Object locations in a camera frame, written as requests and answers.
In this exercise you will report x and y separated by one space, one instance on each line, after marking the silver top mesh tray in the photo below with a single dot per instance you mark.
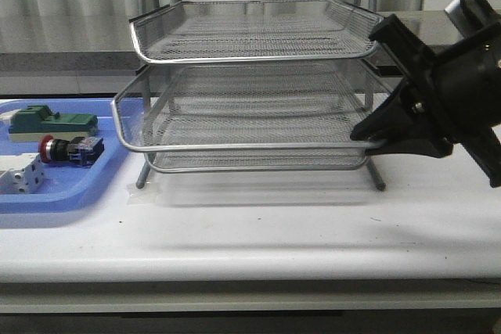
253 30

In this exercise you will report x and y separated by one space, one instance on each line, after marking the white terminal block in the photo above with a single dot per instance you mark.
21 174

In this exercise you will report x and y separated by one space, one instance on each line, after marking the clear tape patch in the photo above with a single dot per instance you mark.
146 195

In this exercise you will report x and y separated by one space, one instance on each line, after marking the green electrical component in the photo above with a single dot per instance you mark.
34 122

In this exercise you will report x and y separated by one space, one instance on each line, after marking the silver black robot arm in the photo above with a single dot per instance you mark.
471 9

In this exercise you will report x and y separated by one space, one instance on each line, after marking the red emergency stop button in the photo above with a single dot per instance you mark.
82 151

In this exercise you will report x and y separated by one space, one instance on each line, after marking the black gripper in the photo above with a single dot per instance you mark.
446 98

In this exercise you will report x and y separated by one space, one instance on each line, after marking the blue plastic tray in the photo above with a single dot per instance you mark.
67 186

